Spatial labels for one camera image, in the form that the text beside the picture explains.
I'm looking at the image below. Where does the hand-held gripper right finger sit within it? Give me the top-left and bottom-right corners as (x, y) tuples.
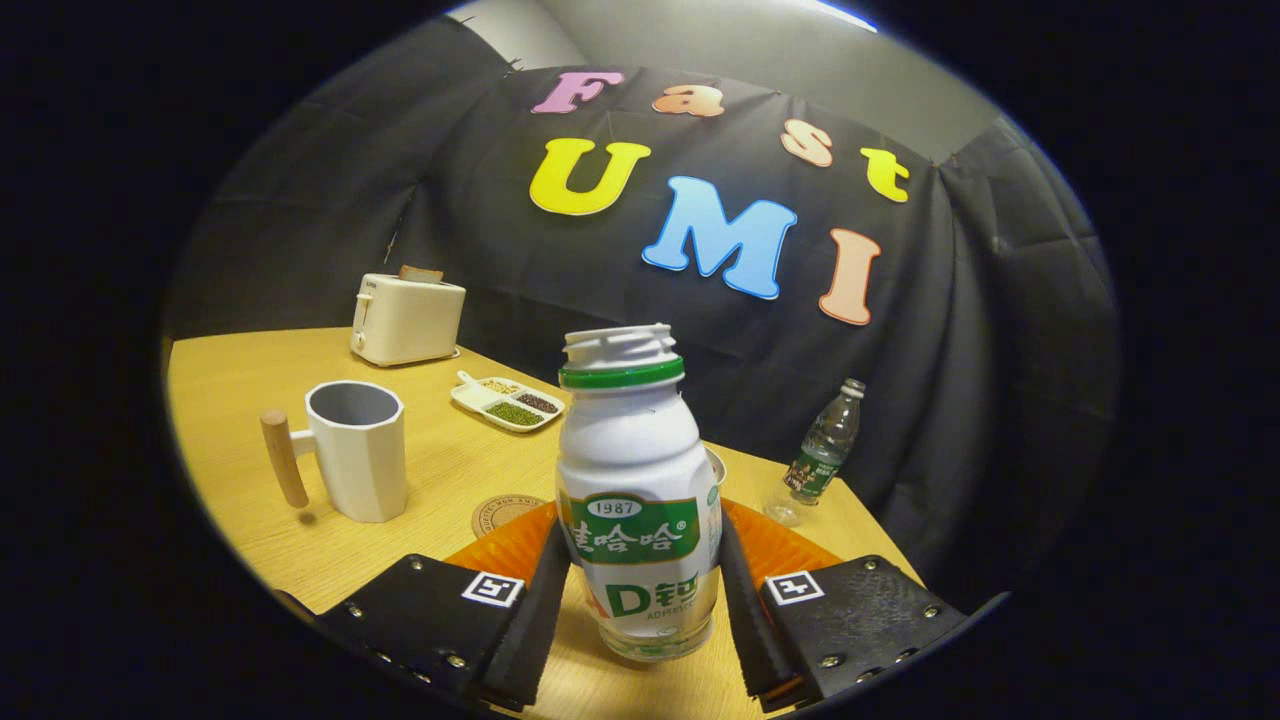
(718, 498), (969, 713)

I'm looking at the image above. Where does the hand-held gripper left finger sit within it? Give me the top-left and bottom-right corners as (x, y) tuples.
(315, 500), (573, 713)

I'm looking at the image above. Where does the round cork coaster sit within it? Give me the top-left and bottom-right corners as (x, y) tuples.
(471, 494), (548, 539)

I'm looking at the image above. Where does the white juice bottle green label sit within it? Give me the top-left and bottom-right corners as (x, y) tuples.
(555, 323), (723, 663)

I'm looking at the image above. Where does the white cup wooden handle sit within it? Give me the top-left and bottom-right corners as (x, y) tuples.
(260, 380), (409, 524)

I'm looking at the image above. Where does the clear plastic water bottle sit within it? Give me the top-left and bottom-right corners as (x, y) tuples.
(764, 378), (867, 528)

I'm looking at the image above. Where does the white divided bean dish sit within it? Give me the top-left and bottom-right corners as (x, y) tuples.
(451, 371), (566, 434)

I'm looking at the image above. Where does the cream toaster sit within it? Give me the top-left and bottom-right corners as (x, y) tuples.
(349, 272), (467, 368)

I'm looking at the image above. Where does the wooden table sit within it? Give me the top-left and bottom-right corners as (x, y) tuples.
(165, 327), (923, 720)

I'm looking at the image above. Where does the black backdrop cloth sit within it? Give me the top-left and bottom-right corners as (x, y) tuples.
(165, 15), (1121, 611)

